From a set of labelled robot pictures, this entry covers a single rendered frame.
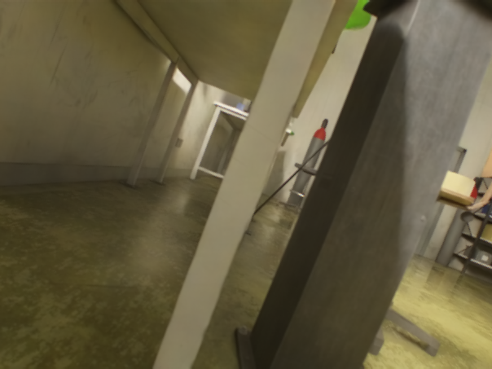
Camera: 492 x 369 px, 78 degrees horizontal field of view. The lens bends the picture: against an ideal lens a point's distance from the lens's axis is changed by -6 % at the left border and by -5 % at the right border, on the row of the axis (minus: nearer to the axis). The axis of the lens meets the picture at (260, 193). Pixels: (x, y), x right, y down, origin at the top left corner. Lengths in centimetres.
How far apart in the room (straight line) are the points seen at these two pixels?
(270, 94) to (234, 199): 11
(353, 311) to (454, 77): 47
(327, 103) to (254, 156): 571
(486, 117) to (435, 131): 648
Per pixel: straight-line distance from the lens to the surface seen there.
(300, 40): 35
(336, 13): 100
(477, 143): 699
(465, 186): 118
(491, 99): 724
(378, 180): 60
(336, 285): 61
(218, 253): 34
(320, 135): 564
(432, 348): 138
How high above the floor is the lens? 40
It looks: 4 degrees down
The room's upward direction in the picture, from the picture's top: 21 degrees clockwise
